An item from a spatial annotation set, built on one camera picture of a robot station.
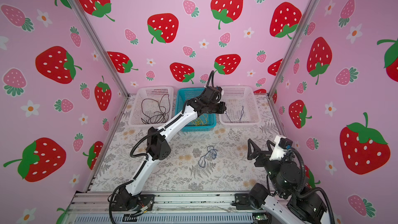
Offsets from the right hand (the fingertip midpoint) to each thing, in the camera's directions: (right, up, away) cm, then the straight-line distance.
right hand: (256, 141), depth 61 cm
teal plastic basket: (-36, +24, +54) cm, 69 cm away
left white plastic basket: (-60, +25, +53) cm, 84 cm away
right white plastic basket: (+3, +22, +57) cm, 62 cm away
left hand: (-7, +13, +27) cm, 31 cm away
